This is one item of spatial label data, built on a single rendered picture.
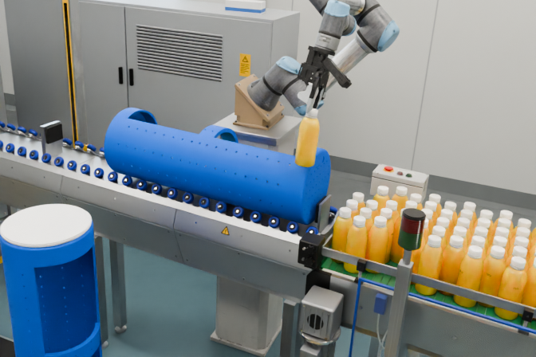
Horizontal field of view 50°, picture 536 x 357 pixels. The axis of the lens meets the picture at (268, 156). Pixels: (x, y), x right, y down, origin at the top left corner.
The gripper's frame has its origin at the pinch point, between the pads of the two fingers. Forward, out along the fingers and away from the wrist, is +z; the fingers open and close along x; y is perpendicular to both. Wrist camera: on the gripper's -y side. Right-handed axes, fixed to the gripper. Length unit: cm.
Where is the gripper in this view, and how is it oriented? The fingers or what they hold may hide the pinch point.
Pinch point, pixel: (312, 110)
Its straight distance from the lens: 188.5
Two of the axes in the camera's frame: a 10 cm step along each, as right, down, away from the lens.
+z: -2.9, 9.4, 2.0
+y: -8.7, -3.4, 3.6
